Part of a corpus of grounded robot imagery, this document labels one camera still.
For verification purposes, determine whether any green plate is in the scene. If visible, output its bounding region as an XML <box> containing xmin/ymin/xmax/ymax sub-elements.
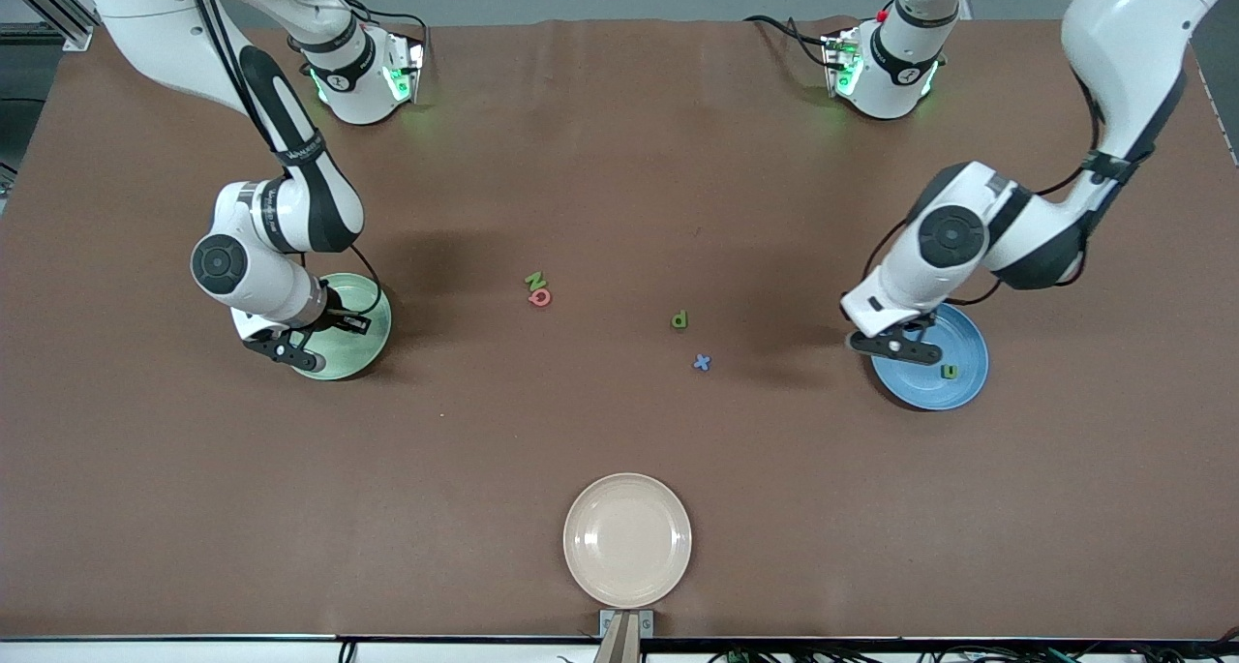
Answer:
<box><xmin>290</xmin><ymin>272</ymin><xmax>394</xmax><ymax>382</ymax></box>

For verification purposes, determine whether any blue plate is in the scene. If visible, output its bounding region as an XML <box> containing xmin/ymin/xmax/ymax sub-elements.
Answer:
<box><xmin>868</xmin><ymin>300</ymin><xmax>990</xmax><ymax>412</ymax></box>

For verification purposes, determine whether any brown table cover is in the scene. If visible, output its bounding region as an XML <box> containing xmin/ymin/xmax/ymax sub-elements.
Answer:
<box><xmin>0</xmin><ymin>16</ymin><xmax>1239</xmax><ymax>641</ymax></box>

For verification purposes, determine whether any beige plate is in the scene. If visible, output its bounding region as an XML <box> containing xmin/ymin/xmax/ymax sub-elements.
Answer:
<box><xmin>562</xmin><ymin>472</ymin><xmax>694</xmax><ymax>610</ymax></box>

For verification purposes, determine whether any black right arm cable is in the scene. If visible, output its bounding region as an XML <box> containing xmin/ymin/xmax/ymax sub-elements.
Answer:
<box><xmin>182</xmin><ymin>0</ymin><xmax>382</xmax><ymax>301</ymax></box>

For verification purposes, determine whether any silver arm base bracket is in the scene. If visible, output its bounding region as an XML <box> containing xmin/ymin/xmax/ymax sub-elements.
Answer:
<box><xmin>821</xmin><ymin>28</ymin><xmax>864</xmax><ymax>99</ymax></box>
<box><xmin>382</xmin><ymin>32</ymin><xmax>429</xmax><ymax>105</ymax></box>

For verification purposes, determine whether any black arm base cable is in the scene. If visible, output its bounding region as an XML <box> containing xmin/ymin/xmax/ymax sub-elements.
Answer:
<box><xmin>743</xmin><ymin>13</ymin><xmax>835</xmax><ymax>70</ymax></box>
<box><xmin>329</xmin><ymin>0</ymin><xmax>433</xmax><ymax>69</ymax></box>

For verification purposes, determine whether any white table edge rail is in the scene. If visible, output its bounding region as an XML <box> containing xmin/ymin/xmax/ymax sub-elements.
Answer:
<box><xmin>0</xmin><ymin>636</ymin><xmax>1239</xmax><ymax>663</ymax></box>

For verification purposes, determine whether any aluminium frame profile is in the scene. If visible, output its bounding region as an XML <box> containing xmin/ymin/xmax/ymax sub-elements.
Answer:
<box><xmin>0</xmin><ymin>0</ymin><xmax>96</xmax><ymax>52</ymax></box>

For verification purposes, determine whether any grey metal mount bracket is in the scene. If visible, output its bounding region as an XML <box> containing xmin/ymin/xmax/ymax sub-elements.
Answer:
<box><xmin>598</xmin><ymin>609</ymin><xmax>655</xmax><ymax>640</ymax></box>

